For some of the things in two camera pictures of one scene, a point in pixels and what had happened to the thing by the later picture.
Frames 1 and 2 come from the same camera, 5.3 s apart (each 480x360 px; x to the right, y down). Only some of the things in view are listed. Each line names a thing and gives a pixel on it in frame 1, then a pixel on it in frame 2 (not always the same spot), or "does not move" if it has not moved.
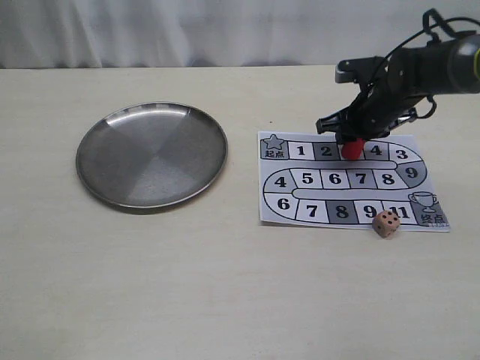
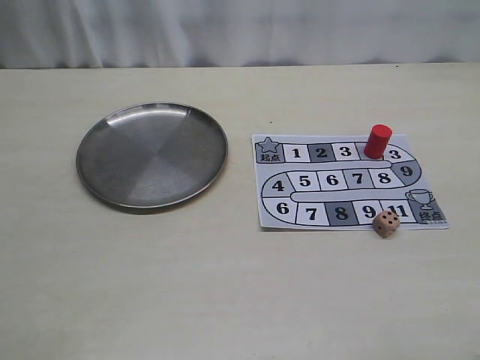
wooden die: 385,223 does not move
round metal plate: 151,154 does not move
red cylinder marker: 352,150 → 378,141
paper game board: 305,178 does not move
